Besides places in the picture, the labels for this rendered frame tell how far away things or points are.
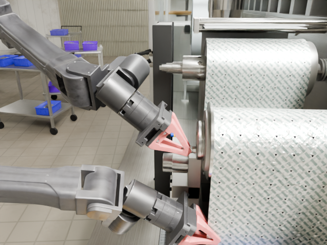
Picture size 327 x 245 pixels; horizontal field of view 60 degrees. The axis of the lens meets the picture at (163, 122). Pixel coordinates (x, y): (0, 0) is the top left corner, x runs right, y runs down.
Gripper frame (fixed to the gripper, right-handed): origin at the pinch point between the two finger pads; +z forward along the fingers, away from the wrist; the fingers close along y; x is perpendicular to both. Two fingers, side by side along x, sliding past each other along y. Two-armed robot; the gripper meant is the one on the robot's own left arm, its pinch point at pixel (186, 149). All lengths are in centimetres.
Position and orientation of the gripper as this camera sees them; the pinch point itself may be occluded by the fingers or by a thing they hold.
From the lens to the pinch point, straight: 55.2
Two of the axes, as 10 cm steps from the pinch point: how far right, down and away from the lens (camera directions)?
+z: 7.6, 6.2, 1.8
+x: 6.4, -7.0, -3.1
